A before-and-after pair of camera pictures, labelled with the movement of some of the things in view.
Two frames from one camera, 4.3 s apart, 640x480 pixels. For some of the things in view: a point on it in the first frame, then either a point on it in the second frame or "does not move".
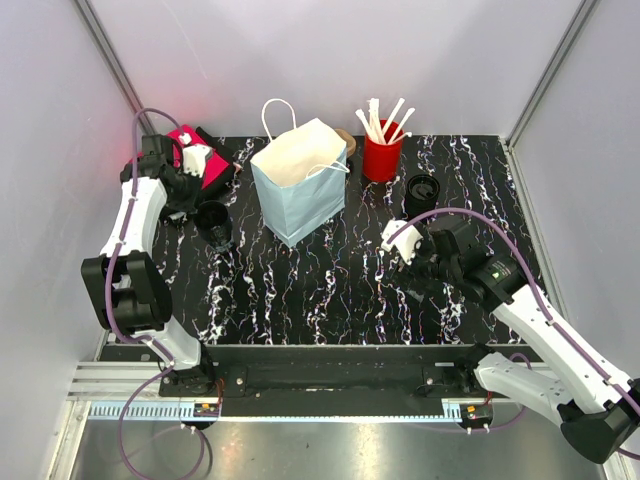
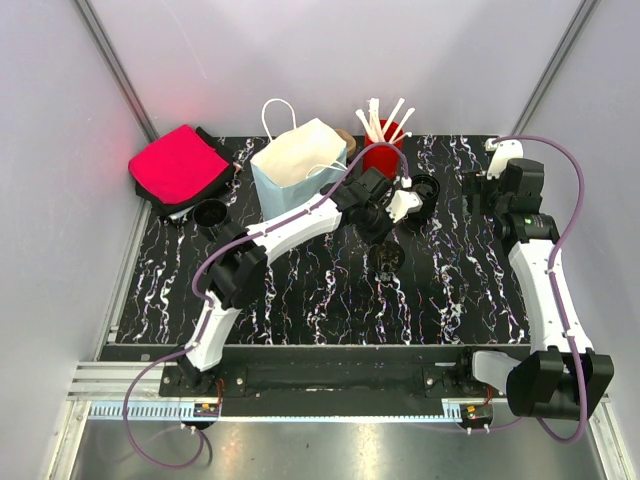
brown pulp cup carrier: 351,143 does not move
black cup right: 421,195 does not move
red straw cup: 381,161 does not move
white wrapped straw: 401,102 does not move
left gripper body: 184,196 -> 376,222
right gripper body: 427,268 -> 474,182
